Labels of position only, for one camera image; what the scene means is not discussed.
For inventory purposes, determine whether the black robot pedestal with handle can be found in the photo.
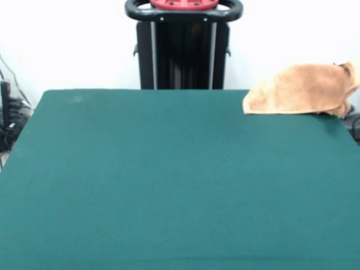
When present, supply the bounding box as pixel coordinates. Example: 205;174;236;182
125;0;244;90

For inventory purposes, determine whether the dark green table cloth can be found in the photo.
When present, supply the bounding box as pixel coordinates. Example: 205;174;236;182
0;88;360;270

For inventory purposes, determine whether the dark grey chair base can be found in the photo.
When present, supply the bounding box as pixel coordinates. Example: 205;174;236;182
343;108;360;146

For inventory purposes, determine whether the thin grey cable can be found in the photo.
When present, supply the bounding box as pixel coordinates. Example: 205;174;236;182
0;52;32;109

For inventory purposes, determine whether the tan terry towel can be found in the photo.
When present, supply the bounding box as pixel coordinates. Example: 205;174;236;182
242;61;360;118

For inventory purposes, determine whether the black equipment pile with cables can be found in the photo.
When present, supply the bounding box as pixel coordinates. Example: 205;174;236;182
0;97;33;154

